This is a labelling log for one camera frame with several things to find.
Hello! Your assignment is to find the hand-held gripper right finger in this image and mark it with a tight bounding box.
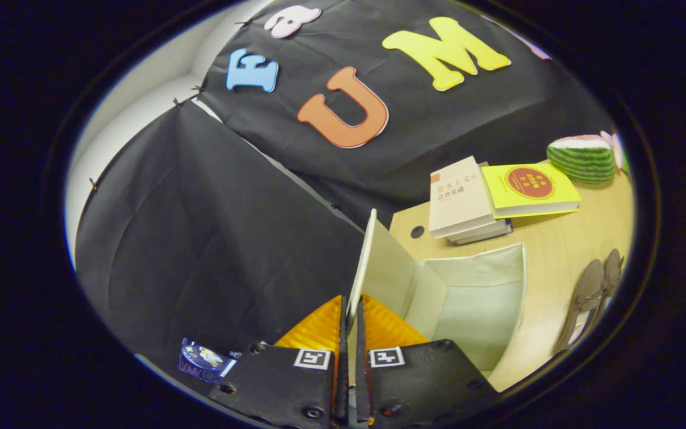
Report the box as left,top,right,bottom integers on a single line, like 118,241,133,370
355,295,498,429

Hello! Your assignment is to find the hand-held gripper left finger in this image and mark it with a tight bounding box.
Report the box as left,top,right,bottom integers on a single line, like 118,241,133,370
209,295,350,429

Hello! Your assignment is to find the pale green fabric storage box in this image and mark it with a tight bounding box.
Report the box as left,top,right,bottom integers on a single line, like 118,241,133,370
346,209,527,373

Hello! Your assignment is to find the brown fuzzy shoe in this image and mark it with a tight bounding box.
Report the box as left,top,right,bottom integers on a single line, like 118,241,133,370
601,248,625,301
554,259,607,355

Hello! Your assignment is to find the blue printed packet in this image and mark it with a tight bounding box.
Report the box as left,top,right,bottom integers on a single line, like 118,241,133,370
177,338,238,384

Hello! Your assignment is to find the grey book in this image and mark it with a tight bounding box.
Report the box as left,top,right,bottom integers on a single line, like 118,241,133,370
447,217,514,245

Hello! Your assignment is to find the beige book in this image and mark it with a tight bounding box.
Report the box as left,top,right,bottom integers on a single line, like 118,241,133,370
428,156,497,239

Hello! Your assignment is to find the yellow book with red circle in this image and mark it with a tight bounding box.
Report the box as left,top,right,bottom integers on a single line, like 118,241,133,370
481,163,582,219

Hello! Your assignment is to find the watermelon slice plush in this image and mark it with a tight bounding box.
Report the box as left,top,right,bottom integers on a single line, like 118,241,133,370
546,135,616,185

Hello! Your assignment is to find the pink and green plush toy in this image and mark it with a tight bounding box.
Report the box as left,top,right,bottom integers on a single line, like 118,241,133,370
600,130,628,173

